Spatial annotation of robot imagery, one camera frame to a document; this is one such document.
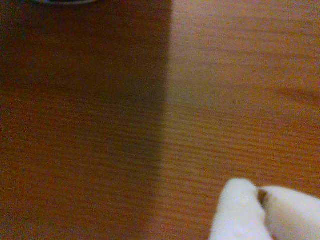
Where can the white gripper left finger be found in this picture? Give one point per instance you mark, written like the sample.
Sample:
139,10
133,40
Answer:
237,212

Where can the white mug blue green print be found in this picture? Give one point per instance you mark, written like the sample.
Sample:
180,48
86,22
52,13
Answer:
65,1

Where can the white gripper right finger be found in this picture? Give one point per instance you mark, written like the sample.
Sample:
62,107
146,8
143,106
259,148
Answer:
295,217

